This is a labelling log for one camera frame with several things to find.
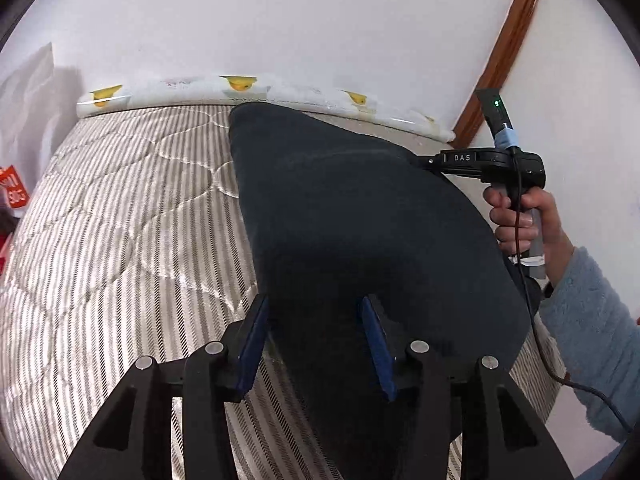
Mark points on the brown wooden door frame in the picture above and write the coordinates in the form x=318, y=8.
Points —
x=510, y=35

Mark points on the red printed box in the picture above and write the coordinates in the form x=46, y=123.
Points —
x=11, y=187

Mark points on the white duck-print rolled blanket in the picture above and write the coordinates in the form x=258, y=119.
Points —
x=200, y=91

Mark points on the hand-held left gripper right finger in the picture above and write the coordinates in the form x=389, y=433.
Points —
x=377, y=355

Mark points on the black knit sweater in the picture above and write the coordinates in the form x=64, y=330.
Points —
x=350, y=220

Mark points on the striped quilted mattress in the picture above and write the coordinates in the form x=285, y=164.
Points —
x=125, y=235

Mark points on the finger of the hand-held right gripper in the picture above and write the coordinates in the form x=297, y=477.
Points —
x=427, y=162

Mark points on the person's right forearm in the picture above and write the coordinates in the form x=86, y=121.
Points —
x=590, y=320

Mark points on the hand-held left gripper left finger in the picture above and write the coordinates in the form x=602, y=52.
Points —
x=252, y=355

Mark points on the person's right hand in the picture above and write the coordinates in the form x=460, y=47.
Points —
x=552, y=230

